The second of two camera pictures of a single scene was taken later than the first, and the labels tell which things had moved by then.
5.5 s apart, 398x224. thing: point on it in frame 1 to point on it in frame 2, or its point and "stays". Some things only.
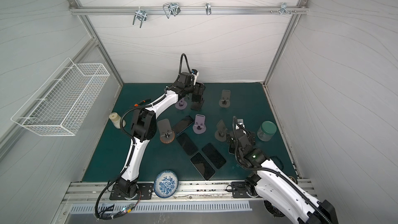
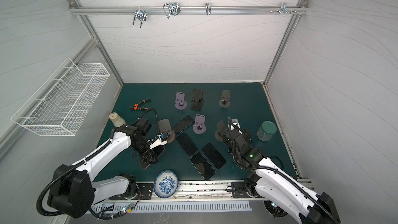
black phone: x=202 y=165 stays
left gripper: x=197 y=92 to x=147 y=157
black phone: x=187 y=144 stays
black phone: x=197 y=94 to x=157 y=151
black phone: x=183 y=124 stays
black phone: x=214 y=156 stays
